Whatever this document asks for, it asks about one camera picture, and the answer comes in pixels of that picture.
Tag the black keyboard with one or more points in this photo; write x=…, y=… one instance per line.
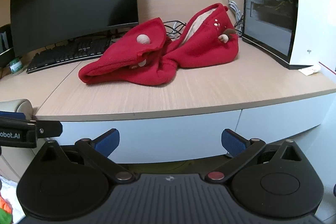
x=68, y=52

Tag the white box with red stripe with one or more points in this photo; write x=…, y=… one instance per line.
x=329, y=67

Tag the white paper card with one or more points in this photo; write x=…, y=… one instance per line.
x=311, y=70

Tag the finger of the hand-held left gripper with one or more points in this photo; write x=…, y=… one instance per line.
x=13, y=116
x=50, y=129

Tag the green labelled jar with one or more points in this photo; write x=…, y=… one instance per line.
x=17, y=65

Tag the beige chair armrest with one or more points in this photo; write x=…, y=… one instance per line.
x=18, y=106

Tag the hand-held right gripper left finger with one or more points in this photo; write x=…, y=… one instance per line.
x=107, y=142

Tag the red hooded fleece garment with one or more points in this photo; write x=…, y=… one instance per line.
x=199, y=48

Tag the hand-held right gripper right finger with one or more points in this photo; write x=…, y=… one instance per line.
x=233, y=142

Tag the orange and green cloth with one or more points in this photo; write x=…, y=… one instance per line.
x=4, y=208

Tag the white desk drawer front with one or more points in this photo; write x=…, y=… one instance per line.
x=157, y=137
x=283, y=119

